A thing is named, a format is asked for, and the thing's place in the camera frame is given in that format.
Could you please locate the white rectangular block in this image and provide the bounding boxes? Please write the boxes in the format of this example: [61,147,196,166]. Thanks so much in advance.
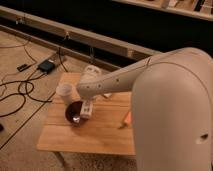
[103,93,112,99]

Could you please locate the black cable loops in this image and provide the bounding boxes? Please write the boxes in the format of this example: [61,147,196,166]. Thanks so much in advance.
[0,36,69,118]

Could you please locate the white plastic bottle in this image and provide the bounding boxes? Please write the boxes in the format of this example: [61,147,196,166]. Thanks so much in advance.
[80,101,92,119]

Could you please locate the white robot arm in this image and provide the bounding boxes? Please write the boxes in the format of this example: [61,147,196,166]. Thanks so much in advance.
[77,47,213,171]

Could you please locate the dark power adapter box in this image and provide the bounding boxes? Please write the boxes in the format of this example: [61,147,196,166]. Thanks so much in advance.
[38,60,55,73]

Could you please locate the orange carrot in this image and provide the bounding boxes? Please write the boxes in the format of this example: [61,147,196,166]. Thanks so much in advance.
[119,112,131,129]

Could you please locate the translucent plastic cup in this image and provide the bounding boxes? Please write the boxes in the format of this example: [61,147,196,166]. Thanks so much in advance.
[56,83,72,105]

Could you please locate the small black device on floor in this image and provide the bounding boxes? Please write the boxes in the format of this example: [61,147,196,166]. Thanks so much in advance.
[17,64,31,72]

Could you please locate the purple ceramic bowl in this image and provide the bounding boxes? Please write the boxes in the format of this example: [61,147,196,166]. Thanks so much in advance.
[65,101,91,126]

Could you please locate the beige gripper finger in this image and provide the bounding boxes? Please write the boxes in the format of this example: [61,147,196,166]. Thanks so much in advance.
[80,101,85,115]
[91,99,96,112]

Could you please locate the wooden table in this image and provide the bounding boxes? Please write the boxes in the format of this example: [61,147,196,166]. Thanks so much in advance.
[36,72,138,168]

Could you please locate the wooden shelf rail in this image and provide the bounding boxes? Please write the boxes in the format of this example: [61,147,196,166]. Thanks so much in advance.
[0,5,161,71]

